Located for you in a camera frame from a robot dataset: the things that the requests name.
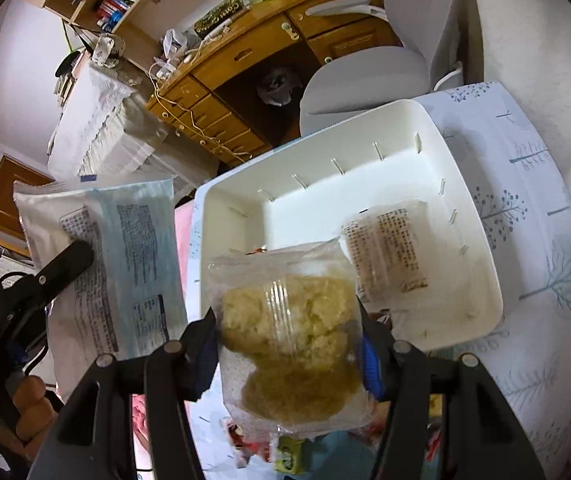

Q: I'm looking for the large yellow noodle pack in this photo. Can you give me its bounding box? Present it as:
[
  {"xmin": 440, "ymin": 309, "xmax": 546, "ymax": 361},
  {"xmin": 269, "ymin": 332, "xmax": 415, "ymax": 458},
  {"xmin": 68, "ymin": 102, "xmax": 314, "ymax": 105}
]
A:
[{"xmin": 13, "ymin": 172, "xmax": 187, "ymax": 399}]

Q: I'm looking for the clear pack pale pastry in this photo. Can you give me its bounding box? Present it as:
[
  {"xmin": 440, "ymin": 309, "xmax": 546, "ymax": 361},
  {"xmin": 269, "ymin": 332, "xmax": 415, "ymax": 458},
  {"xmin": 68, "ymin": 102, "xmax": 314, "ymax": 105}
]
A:
[{"xmin": 204, "ymin": 240, "xmax": 370, "ymax": 438}]

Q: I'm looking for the beige cracker packet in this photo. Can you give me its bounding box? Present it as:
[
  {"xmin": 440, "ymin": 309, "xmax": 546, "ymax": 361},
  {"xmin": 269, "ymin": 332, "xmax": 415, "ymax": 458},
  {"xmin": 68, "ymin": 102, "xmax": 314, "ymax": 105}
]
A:
[{"xmin": 341, "ymin": 200, "xmax": 437, "ymax": 309}]

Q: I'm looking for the green small snack packet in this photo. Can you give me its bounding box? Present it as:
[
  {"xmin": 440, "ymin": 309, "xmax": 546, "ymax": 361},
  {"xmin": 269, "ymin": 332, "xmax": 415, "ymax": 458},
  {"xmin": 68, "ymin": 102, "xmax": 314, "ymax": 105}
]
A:
[{"xmin": 274, "ymin": 436, "xmax": 310, "ymax": 476}]

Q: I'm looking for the red white snack packet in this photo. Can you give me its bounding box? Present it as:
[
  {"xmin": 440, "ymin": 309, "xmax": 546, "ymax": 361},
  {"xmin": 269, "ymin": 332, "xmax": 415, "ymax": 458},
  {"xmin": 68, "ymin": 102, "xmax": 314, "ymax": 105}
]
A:
[{"xmin": 220, "ymin": 417, "xmax": 272, "ymax": 469}]

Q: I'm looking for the person's left hand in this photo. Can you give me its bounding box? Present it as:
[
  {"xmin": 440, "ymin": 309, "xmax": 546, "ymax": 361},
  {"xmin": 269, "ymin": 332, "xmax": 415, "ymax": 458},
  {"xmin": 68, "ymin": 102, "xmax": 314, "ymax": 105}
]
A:
[{"xmin": 0, "ymin": 375, "xmax": 58, "ymax": 463}]

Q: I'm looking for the wooden door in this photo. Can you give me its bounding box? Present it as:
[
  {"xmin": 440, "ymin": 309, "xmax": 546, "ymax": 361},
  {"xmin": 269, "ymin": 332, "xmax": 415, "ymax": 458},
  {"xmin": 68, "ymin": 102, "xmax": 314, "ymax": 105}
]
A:
[{"xmin": 0, "ymin": 155, "xmax": 52, "ymax": 240}]

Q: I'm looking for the white plastic storage bin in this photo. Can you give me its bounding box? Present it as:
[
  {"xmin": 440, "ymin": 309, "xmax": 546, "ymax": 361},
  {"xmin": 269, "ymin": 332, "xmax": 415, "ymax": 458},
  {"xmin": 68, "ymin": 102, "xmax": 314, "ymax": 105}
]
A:
[{"xmin": 198, "ymin": 100, "xmax": 503, "ymax": 351}]

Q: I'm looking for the tree-patterned tablecloth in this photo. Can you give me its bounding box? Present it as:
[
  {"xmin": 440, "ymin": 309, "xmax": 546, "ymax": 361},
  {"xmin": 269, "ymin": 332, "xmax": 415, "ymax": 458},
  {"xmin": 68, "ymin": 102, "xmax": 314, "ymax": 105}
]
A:
[{"xmin": 184, "ymin": 81, "xmax": 571, "ymax": 480}]

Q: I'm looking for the wooden desk with drawers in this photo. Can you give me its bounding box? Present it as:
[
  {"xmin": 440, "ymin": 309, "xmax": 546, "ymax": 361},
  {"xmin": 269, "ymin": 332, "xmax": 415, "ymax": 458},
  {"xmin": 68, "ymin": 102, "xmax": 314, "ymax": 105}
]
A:
[{"xmin": 148, "ymin": 0, "xmax": 399, "ymax": 167}]

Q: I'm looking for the dark printed desk box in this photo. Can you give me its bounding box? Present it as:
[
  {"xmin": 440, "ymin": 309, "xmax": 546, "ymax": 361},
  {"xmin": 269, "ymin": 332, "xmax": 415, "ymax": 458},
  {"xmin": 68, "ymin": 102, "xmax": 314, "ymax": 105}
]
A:
[{"xmin": 194, "ymin": 0, "xmax": 246, "ymax": 39}]

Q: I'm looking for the grey office chair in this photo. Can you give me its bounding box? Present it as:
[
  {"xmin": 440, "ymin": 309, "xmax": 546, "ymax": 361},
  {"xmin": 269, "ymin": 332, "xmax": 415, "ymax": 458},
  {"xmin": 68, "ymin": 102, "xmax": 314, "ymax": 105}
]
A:
[{"xmin": 299, "ymin": 0, "xmax": 463, "ymax": 136}]

